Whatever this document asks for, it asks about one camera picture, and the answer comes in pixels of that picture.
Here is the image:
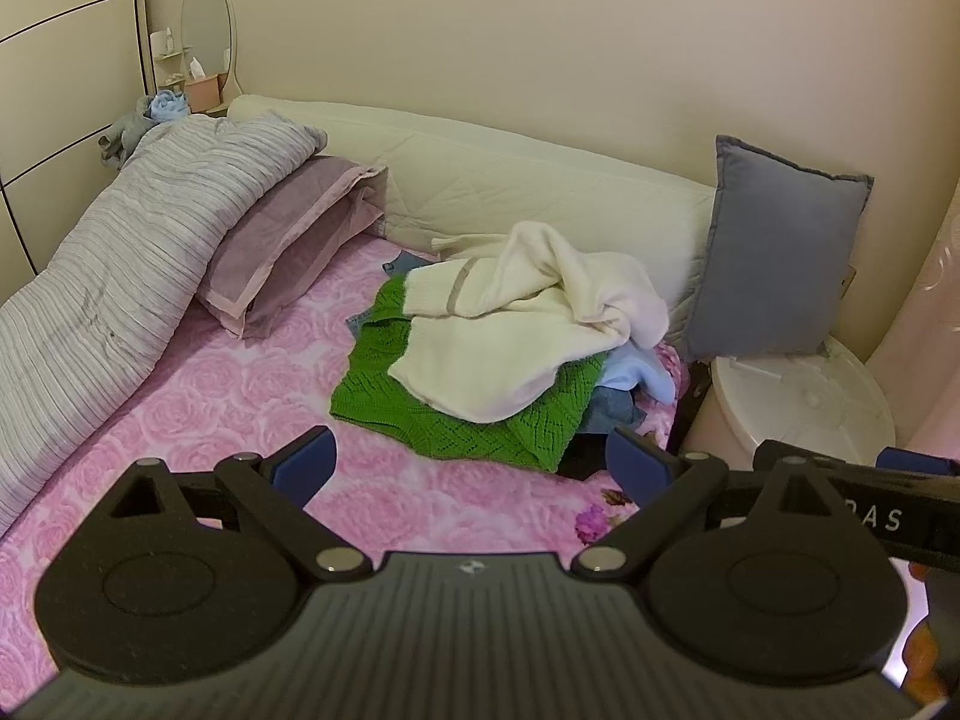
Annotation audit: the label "pink rose bed blanket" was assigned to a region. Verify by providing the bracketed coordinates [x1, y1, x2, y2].
[0, 230, 689, 689]

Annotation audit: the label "cream knitted sweater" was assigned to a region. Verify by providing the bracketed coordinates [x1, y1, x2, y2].
[385, 219, 671, 425]

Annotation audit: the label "cream padded headboard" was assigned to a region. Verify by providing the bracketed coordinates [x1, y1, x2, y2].
[228, 94, 715, 344]

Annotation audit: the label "white round bin lid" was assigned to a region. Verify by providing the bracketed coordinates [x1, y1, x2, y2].
[686, 338, 895, 468]

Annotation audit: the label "oval vanity mirror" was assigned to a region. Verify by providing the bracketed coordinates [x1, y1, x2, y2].
[181, 0, 235, 85]

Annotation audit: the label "person's right hand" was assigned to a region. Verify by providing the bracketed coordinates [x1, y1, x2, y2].
[903, 562, 958, 706]

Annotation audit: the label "cream wardrobe doors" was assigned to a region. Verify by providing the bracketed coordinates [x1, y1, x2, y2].
[0, 0, 151, 298]

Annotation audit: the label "grey square cushion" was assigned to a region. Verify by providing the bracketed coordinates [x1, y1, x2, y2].
[682, 135, 874, 359]

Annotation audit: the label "pink tissue box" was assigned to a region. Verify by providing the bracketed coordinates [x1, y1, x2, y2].
[184, 73, 228, 114]

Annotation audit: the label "mauve pillow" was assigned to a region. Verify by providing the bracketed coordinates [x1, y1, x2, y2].
[197, 156, 389, 338]

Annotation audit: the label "blue denim garment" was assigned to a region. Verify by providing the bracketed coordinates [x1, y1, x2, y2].
[578, 387, 646, 436]

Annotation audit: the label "grey striped duvet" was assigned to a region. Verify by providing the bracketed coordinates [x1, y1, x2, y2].
[2, 112, 327, 527]

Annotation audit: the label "light blue garment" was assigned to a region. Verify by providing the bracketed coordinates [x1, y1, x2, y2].
[597, 341, 677, 405]

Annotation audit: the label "green knitted sweater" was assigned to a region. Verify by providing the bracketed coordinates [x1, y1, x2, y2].
[331, 277, 604, 473]

